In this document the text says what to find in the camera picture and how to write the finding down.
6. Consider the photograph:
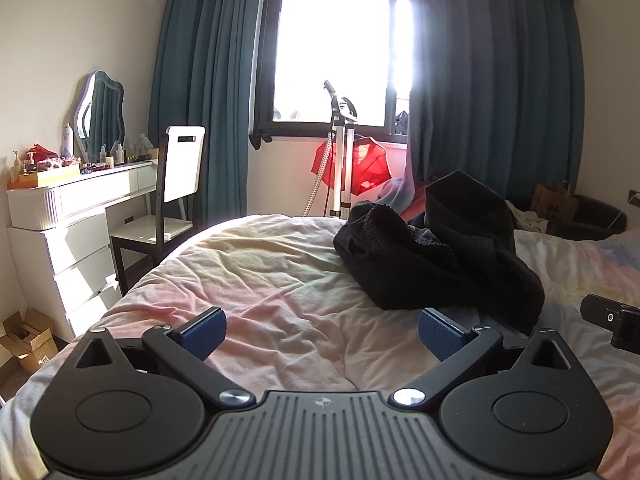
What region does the black clothes garment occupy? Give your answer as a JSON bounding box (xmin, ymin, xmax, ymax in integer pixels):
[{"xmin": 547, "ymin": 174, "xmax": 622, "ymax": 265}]
[{"xmin": 333, "ymin": 170, "xmax": 544, "ymax": 335}]

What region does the pink clothes pile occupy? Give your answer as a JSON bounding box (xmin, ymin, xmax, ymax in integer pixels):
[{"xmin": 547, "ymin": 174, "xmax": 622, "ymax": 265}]
[{"xmin": 375, "ymin": 177, "xmax": 427, "ymax": 220}]

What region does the pastel bed duvet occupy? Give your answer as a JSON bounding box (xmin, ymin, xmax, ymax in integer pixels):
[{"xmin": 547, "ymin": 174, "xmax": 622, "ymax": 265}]
[{"xmin": 0, "ymin": 212, "xmax": 640, "ymax": 480}]

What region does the brown paper bag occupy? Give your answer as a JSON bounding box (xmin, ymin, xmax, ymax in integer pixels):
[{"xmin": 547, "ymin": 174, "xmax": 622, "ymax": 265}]
[{"xmin": 530, "ymin": 181, "xmax": 579, "ymax": 222}]

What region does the white cloth on armchair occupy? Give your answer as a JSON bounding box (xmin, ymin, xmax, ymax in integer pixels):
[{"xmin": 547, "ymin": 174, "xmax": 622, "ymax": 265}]
[{"xmin": 506, "ymin": 200, "xmax": 548, "ymax": 234}]

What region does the cardboard box on floor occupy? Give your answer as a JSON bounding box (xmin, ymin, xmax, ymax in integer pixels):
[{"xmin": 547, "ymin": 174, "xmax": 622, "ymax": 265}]
[{"xmin": 1, "ymin": 309, "xmax": 58, "ymax": 374}]

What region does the white dresser with drawers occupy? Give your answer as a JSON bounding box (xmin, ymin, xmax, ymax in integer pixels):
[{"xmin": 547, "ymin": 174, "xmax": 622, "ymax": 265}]
[{"xmin": 6, "ymin": 160, "xmax": 157, "ymax": 341}]

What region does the red hanging garment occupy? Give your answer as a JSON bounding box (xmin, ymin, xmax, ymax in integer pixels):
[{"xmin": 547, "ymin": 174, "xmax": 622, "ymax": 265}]
[{"xmin": 311, "ymin": 136, "xmax": 392, "ymax": 195}]

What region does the orange tray with items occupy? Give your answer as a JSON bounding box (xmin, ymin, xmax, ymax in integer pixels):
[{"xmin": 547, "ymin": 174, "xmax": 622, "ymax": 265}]
[{"xmin": 6, "ymin": 143, "xmax": 80, "ymax": 190}]

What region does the white spray bottle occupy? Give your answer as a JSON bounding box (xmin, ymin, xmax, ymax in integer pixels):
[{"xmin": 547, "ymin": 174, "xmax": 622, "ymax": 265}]
[{"xmin": 61, "ymin": 124, "xmax": 74, "ymax": 159}]

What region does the right teal curtain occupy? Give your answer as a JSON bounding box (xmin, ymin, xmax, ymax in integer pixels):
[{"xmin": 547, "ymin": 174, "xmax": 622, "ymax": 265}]
[{"xmin": 407, "ymin": 0, "xmax": 585, "ymax": 197}]

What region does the teal curtain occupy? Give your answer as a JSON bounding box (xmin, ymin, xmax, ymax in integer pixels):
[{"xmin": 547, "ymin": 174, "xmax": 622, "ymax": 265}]
[
  {"xmin": 149, "ymin": 0, "xmax": 259, "ymax": 226},
  {"xmin": 407, "ymin": 0, "xmax": 585, "ymax": 197}
]

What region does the left teal curtain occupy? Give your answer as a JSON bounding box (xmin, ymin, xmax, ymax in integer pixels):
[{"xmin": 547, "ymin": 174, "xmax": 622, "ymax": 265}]
[{"xmin": 149, "ymin": 0, "xmax": 259, "ymax": 226}]

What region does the black framed window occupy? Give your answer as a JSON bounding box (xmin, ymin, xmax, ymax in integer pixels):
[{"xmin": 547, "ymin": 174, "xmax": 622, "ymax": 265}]
[{"xmin": 254, "ymin": 0, "xmax": 414, "ymax": 144}]

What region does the white chair black frame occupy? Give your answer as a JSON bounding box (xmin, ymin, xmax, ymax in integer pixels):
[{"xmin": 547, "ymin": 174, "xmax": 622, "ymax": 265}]
[{"xmin": 111, "ymin": 126, "xmax": 206, "ymax": 296}]

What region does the wavy frame mirror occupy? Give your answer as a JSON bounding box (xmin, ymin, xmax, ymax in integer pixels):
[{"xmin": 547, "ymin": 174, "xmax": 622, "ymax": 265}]
[{"xmin": 74, "ymin": 70, "xmax": 125, "ymax": 164}]

